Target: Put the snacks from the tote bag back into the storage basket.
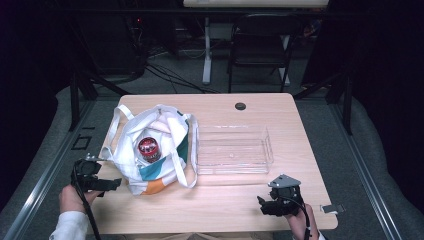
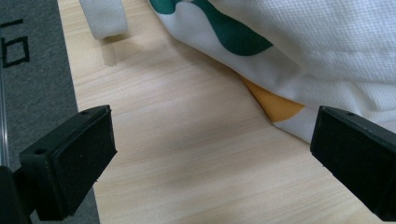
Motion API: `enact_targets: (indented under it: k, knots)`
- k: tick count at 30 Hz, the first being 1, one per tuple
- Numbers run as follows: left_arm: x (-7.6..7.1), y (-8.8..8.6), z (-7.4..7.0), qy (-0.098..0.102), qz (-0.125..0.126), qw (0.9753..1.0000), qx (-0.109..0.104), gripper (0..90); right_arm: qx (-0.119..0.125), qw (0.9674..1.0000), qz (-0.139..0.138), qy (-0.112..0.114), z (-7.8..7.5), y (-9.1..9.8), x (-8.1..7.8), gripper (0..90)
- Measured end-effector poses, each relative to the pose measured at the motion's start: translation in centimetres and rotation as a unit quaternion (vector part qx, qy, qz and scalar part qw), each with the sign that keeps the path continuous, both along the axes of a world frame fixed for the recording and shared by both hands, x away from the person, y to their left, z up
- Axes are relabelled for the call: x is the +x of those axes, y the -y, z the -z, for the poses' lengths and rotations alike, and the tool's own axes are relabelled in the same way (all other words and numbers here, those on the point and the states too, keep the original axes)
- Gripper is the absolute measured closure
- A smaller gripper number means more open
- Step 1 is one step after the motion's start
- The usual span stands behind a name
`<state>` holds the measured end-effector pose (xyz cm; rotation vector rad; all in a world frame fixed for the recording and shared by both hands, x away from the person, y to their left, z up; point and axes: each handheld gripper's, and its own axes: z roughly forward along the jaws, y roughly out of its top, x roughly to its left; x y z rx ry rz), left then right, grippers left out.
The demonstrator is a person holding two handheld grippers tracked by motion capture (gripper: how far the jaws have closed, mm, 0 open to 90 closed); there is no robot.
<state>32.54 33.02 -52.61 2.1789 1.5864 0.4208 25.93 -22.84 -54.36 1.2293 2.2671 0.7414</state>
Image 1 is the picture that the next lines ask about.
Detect person's right hand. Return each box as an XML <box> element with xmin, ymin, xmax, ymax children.
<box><xmin>284</xmin><ymin>203</ymin><xmax>316</xmax><ymax>240</ymax></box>

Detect black folding chair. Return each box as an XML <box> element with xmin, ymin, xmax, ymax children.
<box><xmin>227</xmin><ymin>13</ymin><xmax>305</xmax><ymax>94</ymax></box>

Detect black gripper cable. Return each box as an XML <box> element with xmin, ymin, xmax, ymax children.
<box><xmin>281</xmin><ymin>195</ymin><xmax>314</xmax><ymax>240</ymax></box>
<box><xmin>71</xmin><ymin>164</ymin><xmax>102</xmax><ymax>240</ymax></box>

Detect grey metal clip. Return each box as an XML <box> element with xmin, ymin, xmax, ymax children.
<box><xmin>319</xmin><ymin>203</ymin><xmax>346</xmax><ymax>215</ymax></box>

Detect clear plastic container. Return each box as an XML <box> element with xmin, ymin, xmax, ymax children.
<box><xmin>194</xmin><ymin>124</ymin><xmax>275</xmax><ymax>176</ymax></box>

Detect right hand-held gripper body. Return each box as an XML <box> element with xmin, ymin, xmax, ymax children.
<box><xmin>267</xmin><ymin>173</ymin><xmax>305</xmax><ymax>217</ymax></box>

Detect black floor cables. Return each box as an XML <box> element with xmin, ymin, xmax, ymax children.
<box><xmin>144</xmin><ymin>63</ymin><xmax>221</xmax><ymax>95</ymax></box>

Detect white desk leg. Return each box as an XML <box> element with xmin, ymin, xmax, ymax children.
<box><xmin>202</xmin><ymin>16</ymin><xmax>214</xmax><ymax>86</ymax></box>

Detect black metal stand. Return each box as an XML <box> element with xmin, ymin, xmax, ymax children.
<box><xmin>67</xmin><ymin>64</ymin><xmax>132</xmax><ymax>133</ymax></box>
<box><xmin>292</xmin><ymin>66</ymin><xmax>355</xmax><ymax>136</ymax></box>

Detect person's left hand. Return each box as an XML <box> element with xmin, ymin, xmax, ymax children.
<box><xmin>58</xmin><ymin>183</ymin><xmax>102</xmax><ymax>214</ymax></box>

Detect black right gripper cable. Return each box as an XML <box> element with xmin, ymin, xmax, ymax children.
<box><xmin>281</xmin><ymin>195</ymin><xmax>314</xmax><ymax>240</ymax></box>

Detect red can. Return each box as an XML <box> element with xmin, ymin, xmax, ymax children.
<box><xmin>137</xmin><ymin>136</ymin><xmax>163</xmax><ymax>164</ymax></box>

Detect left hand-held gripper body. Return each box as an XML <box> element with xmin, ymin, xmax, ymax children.
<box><xmin>70</xmin><ymin>153</ymin><xmax>103</xmax><ymax>193</ymax></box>

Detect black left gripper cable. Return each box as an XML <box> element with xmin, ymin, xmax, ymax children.
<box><xmin>71</xmin><ymin>164</ymin><xmax>102</xmax><ymax>240</ymax></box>

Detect white tote bag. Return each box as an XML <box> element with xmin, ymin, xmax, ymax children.
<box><xmin>99</xmin><ymin>103</ymin><xmax>200</xmax><ymax>197</ymax></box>

